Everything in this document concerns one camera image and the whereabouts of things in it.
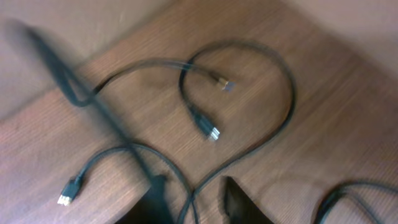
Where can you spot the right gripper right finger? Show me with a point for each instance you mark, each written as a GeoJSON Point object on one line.
{"type": "Point", "coordinates": [238, 206]}

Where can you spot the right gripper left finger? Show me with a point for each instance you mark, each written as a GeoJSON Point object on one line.
{"type": "Point", "coordinates": [151, 208]}

